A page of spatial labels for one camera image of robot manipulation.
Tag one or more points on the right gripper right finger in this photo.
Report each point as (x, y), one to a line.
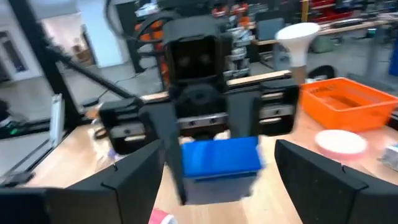
(326, 193)

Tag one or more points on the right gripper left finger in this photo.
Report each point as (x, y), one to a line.
(109, 199)

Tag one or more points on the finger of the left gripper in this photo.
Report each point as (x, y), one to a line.
(164, 130)
(244, 115)

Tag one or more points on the blue plastic box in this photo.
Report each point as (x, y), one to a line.
(217, 158)

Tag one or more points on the pink hourglass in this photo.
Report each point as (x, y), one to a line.
(340, 141)

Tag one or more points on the light blue white charger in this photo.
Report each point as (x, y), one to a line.
(391, 157)

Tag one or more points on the orange plastic basket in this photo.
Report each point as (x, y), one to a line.
(342, 119)

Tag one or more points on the orange black machine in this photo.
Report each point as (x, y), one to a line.
(157, 25)

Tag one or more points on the grey background screen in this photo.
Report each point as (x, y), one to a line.
(270, 29)

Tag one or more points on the white bar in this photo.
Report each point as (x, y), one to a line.
(57, 119)

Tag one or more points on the red tool cabinet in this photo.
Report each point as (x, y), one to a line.
(329, 14)

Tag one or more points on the long wooden workbench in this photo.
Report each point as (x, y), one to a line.
(357, 27)

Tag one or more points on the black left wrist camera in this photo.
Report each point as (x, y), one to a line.
(196, 62)

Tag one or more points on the black aluminium table frame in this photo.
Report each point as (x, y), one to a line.
(40, 46)

